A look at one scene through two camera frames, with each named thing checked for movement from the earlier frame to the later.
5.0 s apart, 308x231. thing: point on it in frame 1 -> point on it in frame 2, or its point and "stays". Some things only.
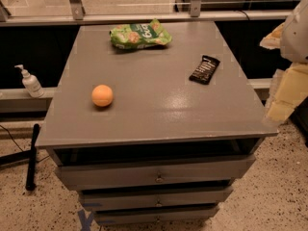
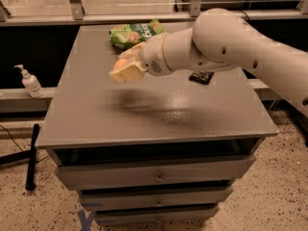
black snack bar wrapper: (204, 72) stays
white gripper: (297, 38) -> (152, 56)
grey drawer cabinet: (153, 122) stays
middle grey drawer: (115, 197) stays
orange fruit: (102, 95) -> (119, 63)
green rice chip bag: (138, 36) stays
